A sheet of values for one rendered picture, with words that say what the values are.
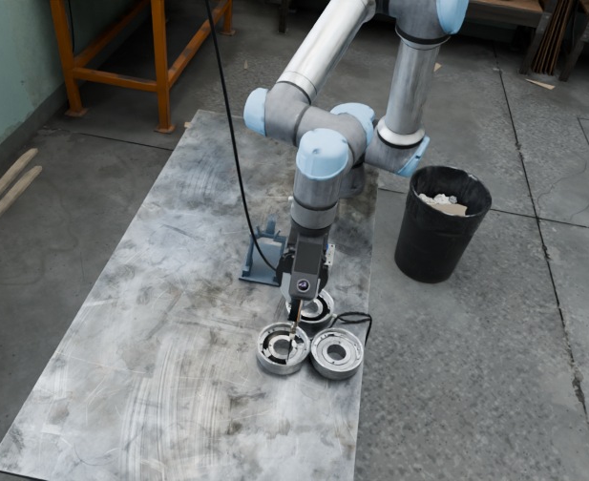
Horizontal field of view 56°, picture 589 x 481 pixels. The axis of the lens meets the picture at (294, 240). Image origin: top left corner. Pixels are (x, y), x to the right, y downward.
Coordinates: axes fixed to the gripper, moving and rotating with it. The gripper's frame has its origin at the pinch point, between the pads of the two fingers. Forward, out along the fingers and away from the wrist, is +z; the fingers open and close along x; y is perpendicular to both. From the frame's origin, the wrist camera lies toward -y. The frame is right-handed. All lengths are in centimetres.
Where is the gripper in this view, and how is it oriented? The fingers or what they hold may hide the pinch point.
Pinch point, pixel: (297, 302)
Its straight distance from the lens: 106.2
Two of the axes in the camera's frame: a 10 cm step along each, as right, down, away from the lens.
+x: -9.8, -1.8, 0.4
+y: 1.5, -6.7, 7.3
